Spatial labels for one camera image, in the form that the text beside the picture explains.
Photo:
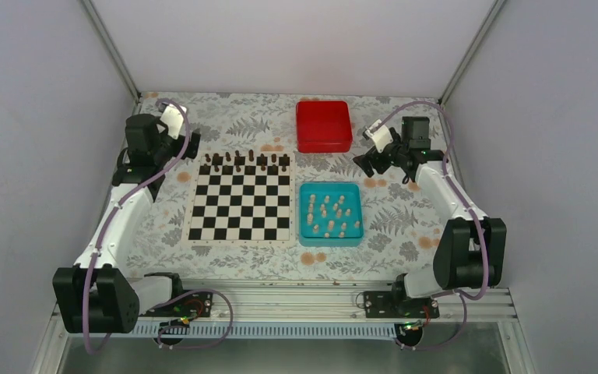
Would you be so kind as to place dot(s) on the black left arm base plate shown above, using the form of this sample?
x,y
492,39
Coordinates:
x,y
195,305

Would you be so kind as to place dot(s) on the red square box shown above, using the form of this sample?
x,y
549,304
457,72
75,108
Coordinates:
x,y
323,127

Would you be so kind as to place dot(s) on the aluminium corner frame post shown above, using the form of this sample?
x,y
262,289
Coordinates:
x,y
108,42

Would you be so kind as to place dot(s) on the black white chessboard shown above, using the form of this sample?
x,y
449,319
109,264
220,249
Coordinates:
x,y
248,208

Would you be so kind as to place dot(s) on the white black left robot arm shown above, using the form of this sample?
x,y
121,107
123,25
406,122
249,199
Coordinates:
x,y
94,295

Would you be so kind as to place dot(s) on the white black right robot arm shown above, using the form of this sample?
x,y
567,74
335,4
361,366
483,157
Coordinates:
x,y
470,255

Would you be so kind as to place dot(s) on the aluminium front rail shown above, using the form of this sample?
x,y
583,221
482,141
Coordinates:
x,y
322,311

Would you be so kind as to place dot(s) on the aluminium right frame post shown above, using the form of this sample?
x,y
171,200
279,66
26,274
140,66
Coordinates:
x,y
482,32

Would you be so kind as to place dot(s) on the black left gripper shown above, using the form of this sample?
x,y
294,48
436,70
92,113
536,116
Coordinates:
x,y
193,146

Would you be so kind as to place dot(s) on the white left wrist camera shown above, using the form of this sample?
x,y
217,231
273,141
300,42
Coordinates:
x,y
173,119

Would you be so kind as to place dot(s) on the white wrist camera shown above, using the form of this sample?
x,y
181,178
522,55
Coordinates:
x,y
173,119
379,134

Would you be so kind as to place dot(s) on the teal square tray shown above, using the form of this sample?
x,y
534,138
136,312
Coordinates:
x,y
330,214

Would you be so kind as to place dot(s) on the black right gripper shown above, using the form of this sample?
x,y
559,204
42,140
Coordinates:
x,y
364,160

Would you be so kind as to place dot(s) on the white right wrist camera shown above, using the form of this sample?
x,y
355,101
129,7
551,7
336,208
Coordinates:
x,y
379,134

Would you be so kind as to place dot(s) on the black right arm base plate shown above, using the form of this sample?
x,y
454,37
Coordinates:
x,y
387,305

